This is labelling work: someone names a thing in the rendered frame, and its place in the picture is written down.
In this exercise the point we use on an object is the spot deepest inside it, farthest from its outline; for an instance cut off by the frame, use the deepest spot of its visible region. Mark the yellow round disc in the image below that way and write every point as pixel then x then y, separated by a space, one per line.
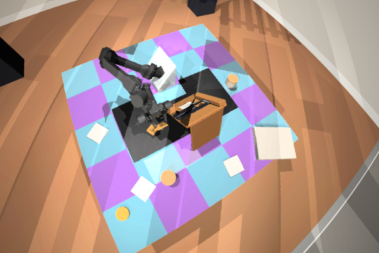
pixel 122 213

